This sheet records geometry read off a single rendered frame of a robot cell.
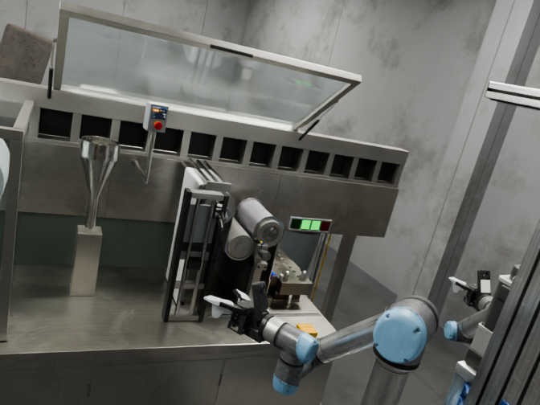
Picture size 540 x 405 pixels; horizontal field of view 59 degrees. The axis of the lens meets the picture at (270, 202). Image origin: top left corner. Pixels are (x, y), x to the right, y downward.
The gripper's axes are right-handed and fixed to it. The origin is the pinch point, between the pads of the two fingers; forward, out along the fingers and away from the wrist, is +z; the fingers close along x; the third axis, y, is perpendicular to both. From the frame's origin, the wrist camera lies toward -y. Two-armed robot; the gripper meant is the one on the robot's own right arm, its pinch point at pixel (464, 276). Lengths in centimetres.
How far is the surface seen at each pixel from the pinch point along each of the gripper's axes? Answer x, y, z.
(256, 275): -93, 4, -1
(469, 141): 78, -38, 171
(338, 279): -36, 41, 76
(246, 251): -99, -5, 2
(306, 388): -68, 51, -13
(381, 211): -21, -9, 62
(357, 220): -35, -4, 58
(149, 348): -132, 16, -39
